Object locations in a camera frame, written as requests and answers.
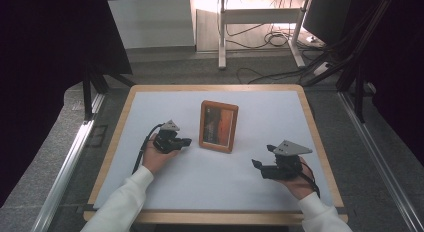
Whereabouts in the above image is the white desk frame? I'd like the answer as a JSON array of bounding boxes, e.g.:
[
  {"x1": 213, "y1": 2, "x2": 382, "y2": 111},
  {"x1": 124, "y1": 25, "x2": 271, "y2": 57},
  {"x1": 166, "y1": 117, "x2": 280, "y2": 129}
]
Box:
[{"x1": 217, "y1": 0, "x2": 313, "y2": 71}]

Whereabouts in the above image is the wooden photo frame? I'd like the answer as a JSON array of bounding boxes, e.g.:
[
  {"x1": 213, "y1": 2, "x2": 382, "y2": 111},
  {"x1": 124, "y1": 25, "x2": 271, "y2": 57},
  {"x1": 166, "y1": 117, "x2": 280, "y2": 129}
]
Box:
[{"x1": 198, "y1": 99, "x2": 240, "y2": 154}]

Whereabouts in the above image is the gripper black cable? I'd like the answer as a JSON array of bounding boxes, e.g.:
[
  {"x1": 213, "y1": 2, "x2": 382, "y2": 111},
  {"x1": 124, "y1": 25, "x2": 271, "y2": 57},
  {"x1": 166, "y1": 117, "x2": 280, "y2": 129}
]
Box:
[
  {"x1": 298, "y1": 158, "x2": 322, "y2": 199},
  {"x1": 131, "y1": 122, "x2": 165, "y2": 175}
]

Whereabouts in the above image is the aluminium rail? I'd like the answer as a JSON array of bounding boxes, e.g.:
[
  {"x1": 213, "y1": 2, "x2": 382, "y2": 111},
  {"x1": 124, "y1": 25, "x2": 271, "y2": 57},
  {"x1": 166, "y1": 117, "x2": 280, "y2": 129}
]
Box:
[
  {"x1": 30, "y1": 92, "x2": 106, "y2": 232},
  {"x1": 337, "y1": 91, "x2": 424, "y2": 232}
]

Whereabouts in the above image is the person's right hand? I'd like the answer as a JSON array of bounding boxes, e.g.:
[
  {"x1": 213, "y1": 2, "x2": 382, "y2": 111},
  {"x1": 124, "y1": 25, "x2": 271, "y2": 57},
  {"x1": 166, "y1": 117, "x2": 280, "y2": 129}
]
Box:
[{"x1": 275, "y1": 156, "x2": 316, "y2": 201}]

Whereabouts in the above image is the long black floor cable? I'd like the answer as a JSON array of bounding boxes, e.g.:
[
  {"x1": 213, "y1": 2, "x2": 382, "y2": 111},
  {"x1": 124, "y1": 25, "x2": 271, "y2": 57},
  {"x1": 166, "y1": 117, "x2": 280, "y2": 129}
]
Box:
[{"x1": 236, "y1": 62, "x2": 321, "y2": 85}]

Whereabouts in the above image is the dark curtain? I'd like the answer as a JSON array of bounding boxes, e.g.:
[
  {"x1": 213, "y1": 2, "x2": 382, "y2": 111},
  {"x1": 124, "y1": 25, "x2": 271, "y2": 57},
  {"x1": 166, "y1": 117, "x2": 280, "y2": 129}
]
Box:
[
  {"x1": 361, "y1": 0, "x2": 424, "y2": 157},
  {"x1": 0, "y1": 0, "x2": 133, "y2": 208}
]

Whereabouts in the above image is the coiled black floor cable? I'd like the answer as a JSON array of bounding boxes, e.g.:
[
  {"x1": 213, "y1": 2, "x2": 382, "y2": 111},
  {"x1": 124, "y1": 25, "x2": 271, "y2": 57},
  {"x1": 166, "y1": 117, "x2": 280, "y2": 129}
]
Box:
[{"x1": 224, "y1": 23, "x2": 322, "y2": 52}]

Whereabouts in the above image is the black metal stand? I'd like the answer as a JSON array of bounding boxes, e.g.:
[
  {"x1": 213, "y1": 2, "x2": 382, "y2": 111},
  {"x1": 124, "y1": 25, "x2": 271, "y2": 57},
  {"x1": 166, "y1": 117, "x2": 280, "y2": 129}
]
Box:
[
  {"x1": 299, "y1": 0, "x2": 395, "y2": 124},
  {"x1": 81, "y1": 60, "x2": 137, "y2": 122}
]

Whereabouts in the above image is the white power strip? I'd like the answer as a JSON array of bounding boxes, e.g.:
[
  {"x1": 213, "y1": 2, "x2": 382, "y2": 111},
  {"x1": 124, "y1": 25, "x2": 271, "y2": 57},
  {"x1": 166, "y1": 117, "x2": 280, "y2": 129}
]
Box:
[{"x1": 313, "y1": 61, "x2": 335, "y2": 77}]

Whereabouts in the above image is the dark floor grate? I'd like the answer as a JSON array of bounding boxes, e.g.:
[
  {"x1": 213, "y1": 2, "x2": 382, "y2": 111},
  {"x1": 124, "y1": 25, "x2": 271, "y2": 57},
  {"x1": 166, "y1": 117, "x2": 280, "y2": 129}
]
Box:
[{"x1": 86, "y1": 124, "x2": 110, "y2": 148}]

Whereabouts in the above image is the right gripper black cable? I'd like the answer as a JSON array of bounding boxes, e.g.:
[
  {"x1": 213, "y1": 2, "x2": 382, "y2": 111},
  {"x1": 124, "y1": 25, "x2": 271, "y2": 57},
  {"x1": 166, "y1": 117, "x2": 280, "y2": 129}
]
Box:
[{"x1": 298, "y1": 158, "x2": 322, "y2": 199}]

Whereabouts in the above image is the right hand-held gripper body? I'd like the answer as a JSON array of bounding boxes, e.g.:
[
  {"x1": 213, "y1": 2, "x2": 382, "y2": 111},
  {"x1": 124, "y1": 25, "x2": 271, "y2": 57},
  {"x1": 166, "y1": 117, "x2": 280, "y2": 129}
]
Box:
[{"x1": 260, "y1": 139, "x2": 314, "y2": 181}]

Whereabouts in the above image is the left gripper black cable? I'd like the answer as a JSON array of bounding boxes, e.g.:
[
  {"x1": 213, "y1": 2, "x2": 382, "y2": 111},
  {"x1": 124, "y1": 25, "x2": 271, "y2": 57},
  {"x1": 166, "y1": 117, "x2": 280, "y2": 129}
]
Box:
[{"x1": 131, "y1": 122, "x2": 165, "y2": 175}]

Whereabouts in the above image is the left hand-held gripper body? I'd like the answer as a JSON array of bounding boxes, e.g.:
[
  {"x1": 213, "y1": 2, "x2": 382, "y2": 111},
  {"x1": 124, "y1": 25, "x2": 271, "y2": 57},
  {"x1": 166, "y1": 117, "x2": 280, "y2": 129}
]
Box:
[{"x1": 152, "y1": 119, "x2": 183, "y2": 155}]

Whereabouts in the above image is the white panel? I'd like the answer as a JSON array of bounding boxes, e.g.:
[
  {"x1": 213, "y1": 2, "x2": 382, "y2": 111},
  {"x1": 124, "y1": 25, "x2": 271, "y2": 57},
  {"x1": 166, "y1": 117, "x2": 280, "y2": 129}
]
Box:
[{"x1": 107, "y1": 0, "x2": 196, "y2": 50}]

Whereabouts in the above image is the person's left hand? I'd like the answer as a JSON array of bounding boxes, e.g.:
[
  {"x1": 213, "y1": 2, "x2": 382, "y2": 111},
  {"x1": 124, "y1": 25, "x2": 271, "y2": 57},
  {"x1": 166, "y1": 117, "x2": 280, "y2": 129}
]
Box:
[{"x1": 141, "y1": 133, "x2": 181, "y2": 176}]

